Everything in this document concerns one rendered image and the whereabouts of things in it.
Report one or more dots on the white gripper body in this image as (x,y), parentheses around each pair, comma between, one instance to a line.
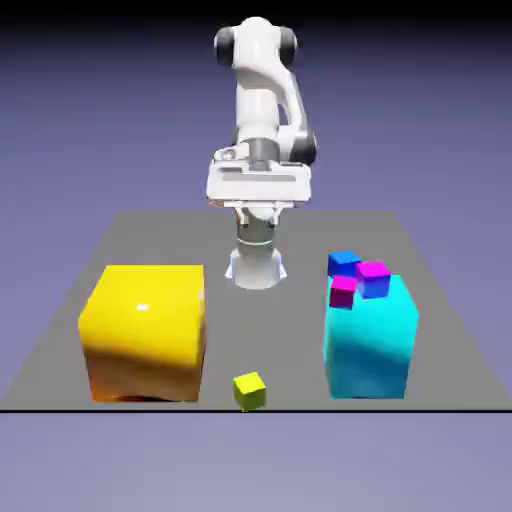
(260,188)

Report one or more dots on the large cyan box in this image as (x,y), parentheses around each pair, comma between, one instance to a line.
(372,348)

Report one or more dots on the large yellow box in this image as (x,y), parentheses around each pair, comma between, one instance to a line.
(144,332)

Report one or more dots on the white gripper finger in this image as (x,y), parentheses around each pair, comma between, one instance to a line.
(274,215)
(242,214)

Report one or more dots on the small violet cube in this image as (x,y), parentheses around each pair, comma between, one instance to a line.
(374,280)

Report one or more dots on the small yellow-green cube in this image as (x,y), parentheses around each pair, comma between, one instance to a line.
(250,392)

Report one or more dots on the small magenta cube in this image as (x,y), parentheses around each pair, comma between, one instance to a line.
(343,294)

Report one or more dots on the small blue cube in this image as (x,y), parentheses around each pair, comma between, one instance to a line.
(342,262)

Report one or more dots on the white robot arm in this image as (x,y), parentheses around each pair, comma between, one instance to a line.
(256,104)

